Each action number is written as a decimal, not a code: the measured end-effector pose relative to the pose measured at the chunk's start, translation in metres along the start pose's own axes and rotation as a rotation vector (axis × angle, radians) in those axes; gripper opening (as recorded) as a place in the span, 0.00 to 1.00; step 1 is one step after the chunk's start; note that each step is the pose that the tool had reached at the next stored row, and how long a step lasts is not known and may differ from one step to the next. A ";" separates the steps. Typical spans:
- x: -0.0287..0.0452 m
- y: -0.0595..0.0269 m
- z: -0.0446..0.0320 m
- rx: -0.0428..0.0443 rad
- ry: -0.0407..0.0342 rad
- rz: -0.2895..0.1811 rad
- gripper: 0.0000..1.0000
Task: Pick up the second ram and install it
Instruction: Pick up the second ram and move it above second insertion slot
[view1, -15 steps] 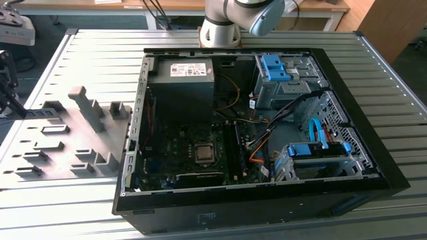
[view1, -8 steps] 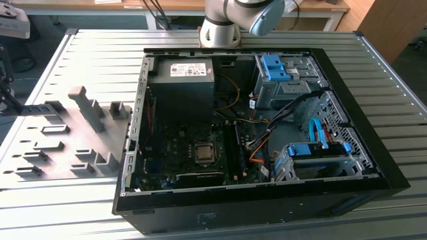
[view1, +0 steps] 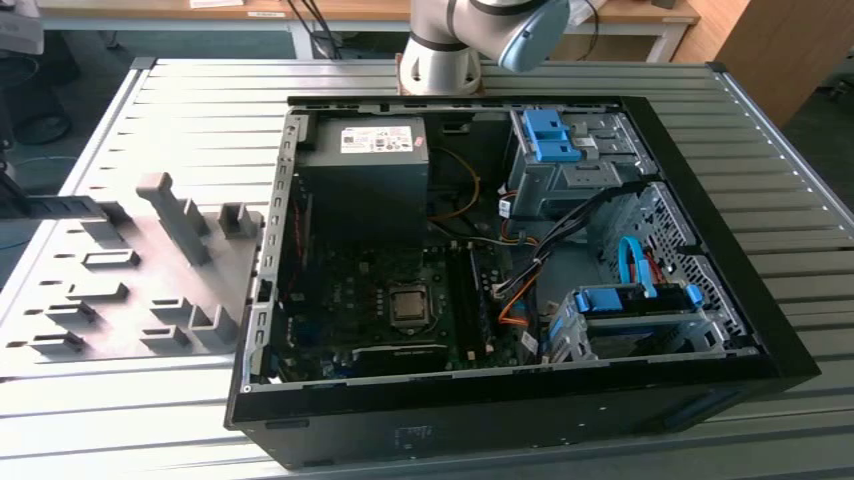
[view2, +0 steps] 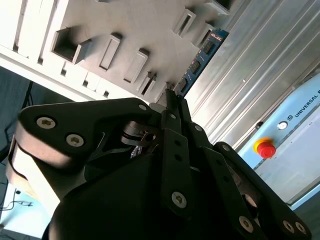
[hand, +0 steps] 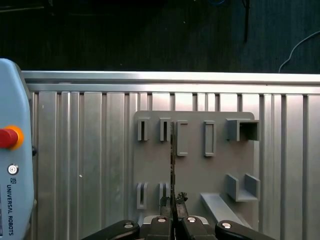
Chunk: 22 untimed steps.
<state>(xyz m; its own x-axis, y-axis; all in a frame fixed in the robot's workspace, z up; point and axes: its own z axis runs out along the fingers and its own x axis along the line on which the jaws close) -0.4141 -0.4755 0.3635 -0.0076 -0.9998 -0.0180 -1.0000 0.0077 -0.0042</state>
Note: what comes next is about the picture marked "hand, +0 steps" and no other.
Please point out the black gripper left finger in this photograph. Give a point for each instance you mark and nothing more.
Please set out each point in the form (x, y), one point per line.
(157, 230)

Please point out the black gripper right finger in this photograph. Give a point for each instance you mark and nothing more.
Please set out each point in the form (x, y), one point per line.
(192, 230)

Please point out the dark RAM stick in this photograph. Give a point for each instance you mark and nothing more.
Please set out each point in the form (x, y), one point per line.
(173, 162)

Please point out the grey parts rack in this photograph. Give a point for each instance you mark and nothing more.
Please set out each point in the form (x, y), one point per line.
(150, 162)

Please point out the pale blue teach pendant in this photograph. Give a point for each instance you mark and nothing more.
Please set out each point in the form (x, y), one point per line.
(15, 100)

